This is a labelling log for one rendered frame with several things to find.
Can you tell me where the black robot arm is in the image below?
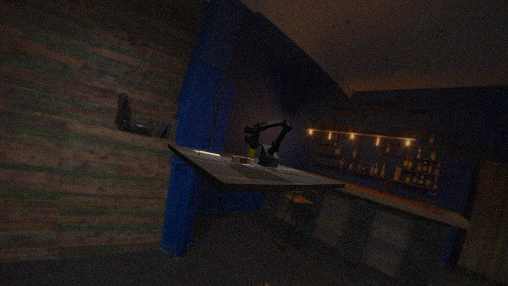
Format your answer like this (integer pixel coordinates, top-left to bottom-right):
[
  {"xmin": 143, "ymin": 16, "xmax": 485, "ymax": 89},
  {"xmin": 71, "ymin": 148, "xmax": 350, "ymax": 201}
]
[{"xmin": 244, "ymin": 119, "xmax": 292, "ymax": 155}]

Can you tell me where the yellow cup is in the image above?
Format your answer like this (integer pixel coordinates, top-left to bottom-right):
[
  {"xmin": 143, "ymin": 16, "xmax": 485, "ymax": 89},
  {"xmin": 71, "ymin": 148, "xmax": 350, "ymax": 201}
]
[{"xmin": 246, "ymin": 148, "xmax": 256, "ymax": 158}]

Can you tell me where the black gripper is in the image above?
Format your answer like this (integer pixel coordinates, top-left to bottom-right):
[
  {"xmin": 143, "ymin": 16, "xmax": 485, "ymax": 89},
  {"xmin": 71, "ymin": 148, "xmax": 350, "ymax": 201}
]
[{"xmin": 247, "ymin": 135, "xmax": 261, "ymax": 150}]

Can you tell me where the orange flat bar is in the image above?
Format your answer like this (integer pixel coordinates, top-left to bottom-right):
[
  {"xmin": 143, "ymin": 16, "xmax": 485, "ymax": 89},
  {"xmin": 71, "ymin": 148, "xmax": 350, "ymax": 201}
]
[{"xmin": 232, "ymin": 156, "xmax": 254, "ymax": 165}]

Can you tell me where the cream flat rectangular block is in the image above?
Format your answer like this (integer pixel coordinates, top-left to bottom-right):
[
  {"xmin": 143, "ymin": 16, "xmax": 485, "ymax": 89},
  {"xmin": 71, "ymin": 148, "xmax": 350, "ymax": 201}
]
[{"xmin": 199, "ymin": 151, "xmax": 221, "ymax": 159}]

